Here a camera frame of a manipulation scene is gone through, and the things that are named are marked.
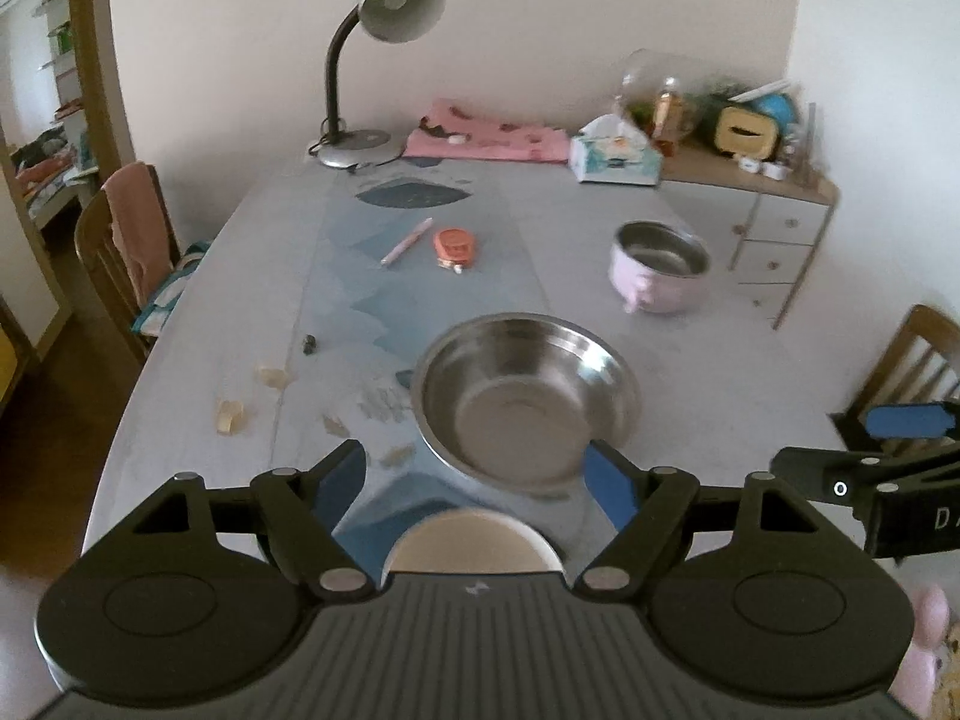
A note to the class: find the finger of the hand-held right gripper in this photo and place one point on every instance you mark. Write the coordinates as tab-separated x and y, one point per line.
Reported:
817	474
904	420

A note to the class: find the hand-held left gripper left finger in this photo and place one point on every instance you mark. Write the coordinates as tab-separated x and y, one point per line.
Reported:
341	476

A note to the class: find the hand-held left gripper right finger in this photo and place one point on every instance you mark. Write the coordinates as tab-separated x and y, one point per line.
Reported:
607	484

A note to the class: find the stainless steel bowl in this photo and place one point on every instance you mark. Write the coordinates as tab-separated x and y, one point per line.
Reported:
517	405

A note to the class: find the pink eared plate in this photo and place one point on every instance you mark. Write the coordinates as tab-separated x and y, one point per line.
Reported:
926	652

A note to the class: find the cream ceramic bowl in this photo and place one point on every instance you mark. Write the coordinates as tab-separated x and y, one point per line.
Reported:
469	540

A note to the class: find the pink pot with steel liner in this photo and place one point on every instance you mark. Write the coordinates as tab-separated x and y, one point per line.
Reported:
660	292

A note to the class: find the brown slatted wooden chair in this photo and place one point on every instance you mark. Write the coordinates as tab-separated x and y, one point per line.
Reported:
911	360

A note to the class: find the yellow patterned bag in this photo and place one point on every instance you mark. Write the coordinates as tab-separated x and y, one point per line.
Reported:
951	645

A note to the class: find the grey cabinet with drawers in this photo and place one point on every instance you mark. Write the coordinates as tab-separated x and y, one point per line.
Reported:
780	236

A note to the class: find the pink pen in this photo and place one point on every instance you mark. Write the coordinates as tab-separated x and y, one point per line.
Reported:
406	241

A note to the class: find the teal chair cushion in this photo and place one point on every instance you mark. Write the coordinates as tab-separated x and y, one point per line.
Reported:
172	289

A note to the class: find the small orange case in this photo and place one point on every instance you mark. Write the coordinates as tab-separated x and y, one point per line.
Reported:
454	247

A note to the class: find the small white box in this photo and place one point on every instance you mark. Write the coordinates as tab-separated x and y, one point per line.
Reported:
746	163
772	169

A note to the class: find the clear acrylic holder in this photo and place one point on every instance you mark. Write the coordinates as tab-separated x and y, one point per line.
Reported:
801	146

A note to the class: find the pink towel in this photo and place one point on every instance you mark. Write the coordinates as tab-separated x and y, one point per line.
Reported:
139	232

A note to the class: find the tissue box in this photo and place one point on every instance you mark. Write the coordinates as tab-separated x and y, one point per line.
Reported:
615	161

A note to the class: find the yellow tissue holder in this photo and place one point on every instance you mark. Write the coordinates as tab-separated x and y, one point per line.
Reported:
742	131

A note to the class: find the wooden chair with towel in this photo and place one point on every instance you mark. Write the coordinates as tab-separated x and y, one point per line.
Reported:
94	255

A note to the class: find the blue globe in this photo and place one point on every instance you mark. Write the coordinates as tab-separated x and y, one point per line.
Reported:
776	106

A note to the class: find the white stick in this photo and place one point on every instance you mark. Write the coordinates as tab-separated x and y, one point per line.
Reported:
759	90

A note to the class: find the pink patterned cloth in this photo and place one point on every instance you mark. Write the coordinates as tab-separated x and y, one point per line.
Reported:
487	139

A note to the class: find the amber bottle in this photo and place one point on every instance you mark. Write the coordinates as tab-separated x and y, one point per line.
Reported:
667	116

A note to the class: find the round glass bowl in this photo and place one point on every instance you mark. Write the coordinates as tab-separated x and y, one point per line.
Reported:
645	79

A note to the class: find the grey gooseneck desk lamp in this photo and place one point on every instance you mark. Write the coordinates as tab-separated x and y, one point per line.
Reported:
394	4

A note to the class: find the wooden framed mirror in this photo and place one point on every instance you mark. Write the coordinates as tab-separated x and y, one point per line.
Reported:
94	52

